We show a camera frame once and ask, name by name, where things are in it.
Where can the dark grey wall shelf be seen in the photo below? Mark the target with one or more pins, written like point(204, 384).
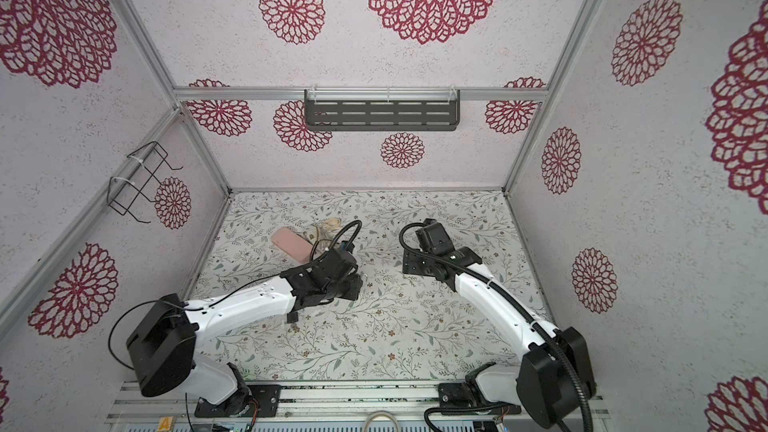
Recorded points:
point(337, 113)

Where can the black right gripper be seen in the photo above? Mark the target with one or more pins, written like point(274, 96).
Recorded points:
point(410, 261)

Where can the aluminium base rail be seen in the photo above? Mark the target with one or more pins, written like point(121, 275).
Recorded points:
point(387, 405)

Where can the black wire wall basket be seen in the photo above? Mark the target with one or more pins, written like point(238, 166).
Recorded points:
point(123, 192)

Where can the map print glasses case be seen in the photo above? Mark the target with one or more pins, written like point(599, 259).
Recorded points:
point(322, 238)

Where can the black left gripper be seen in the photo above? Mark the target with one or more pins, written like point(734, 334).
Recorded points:
point(356, 284)

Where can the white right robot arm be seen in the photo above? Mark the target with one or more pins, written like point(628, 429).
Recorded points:
point(554, 377)

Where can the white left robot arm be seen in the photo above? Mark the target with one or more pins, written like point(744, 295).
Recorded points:
point(164, 348)

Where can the pink glasses case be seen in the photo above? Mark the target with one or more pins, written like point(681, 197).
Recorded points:
point(292, 244)

